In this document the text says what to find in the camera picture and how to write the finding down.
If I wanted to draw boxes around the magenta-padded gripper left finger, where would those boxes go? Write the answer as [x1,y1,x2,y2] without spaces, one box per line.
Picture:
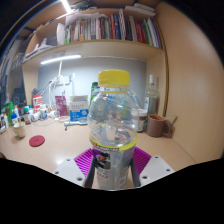
[53,148,98,189]

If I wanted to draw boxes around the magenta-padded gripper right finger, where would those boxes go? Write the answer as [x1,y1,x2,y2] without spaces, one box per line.
[131,146,176,188]

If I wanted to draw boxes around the clear yellow-capped drink bottle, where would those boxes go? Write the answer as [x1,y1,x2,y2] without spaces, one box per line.
[87,69,139,191]

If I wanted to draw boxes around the flat round red coaster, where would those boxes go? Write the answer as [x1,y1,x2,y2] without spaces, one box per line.
[28,134,46,148]

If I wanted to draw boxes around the brown mug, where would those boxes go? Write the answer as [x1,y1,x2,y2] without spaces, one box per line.
[145,114,175,138]

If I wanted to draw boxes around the light blue hairbrush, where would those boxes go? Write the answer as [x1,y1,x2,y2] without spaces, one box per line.
[63,119,89,127]

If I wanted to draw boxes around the white-lidded jar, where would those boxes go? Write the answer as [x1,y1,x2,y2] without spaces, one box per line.
[136,108,148,133]

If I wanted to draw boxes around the white and blue box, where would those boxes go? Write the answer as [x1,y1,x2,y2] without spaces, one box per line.
[68,95,90,123]

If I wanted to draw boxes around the cream mug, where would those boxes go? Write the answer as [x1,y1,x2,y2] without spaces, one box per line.
[12,121,27,139]

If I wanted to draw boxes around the magenta pouch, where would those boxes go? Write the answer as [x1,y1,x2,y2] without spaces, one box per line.
[54,95,69,117]

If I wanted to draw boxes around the brown bottle with green cap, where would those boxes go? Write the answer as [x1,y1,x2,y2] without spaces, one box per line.
[23,107,32,125]

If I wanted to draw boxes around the clear glass bottle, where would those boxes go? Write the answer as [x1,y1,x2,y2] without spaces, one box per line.
[143,74,160,116]

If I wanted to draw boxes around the red and white canister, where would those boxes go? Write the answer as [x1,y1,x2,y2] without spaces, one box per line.
[32,94,43,114]

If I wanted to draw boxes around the green packet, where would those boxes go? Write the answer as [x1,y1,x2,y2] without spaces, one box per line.
[4,101,15,118]

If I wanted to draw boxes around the white power strip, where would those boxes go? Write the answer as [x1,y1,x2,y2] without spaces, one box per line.
[49,75,73,87]

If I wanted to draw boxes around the under-shelf light bar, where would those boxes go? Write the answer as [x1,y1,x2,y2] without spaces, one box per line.
[40,54,82,65]

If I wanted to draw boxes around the ceiling light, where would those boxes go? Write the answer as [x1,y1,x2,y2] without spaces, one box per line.
[60,0,72,14]

